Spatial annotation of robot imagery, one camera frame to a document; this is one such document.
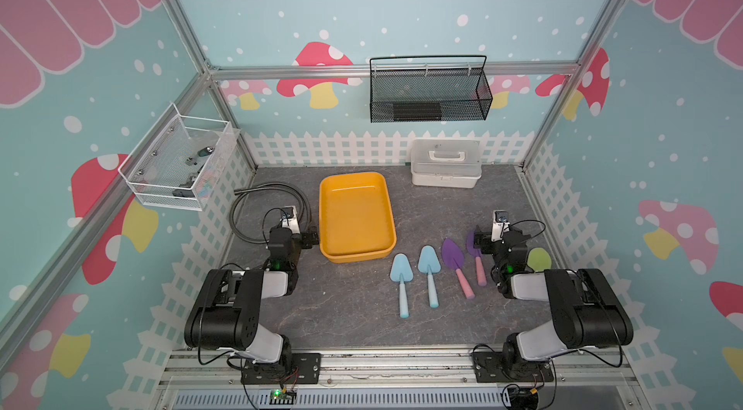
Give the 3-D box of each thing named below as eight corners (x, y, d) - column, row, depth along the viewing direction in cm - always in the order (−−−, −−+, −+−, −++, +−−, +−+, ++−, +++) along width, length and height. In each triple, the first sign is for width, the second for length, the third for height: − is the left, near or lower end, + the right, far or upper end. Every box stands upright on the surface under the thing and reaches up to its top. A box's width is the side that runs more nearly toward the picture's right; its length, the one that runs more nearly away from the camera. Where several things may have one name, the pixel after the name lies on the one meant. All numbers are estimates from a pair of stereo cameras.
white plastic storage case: (412, 190, 115) (416, 167, 105) (410, 163, 125) (413, 139, 115) (478, 190, 115) (488, 167, 105) (471, 163, 125) (479, 139, 115)
